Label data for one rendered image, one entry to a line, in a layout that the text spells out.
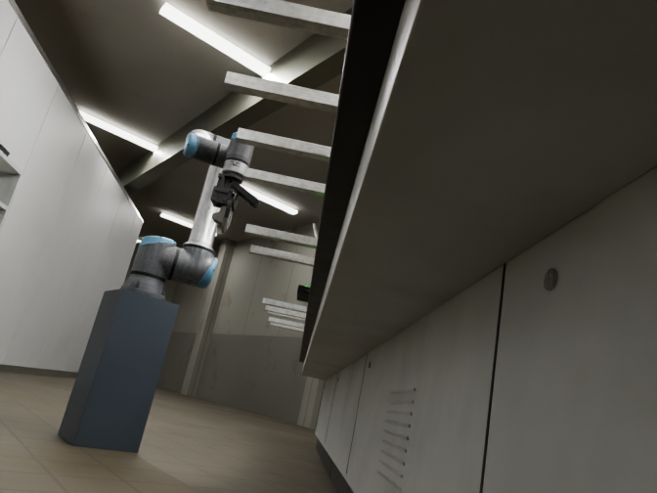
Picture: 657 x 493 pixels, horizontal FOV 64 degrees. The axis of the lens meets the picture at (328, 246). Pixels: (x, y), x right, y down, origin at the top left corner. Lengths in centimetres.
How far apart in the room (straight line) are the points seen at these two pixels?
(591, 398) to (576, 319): 7
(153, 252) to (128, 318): 30
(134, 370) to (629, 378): 204
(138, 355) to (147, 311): 18
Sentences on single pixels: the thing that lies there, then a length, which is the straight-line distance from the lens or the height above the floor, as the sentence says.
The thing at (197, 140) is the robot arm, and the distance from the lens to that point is 207.
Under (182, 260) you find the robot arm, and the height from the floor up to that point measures 79.
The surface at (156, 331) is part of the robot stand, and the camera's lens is 232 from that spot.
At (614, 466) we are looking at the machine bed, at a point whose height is 31.
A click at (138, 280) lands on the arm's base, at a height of 66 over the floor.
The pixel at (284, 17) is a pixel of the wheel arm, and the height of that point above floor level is 93.
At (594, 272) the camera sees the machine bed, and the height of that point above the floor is 46.
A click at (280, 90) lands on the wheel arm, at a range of 121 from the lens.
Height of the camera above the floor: 31
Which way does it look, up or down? 17 degrees up
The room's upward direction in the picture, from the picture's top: 12 degrees clockwise
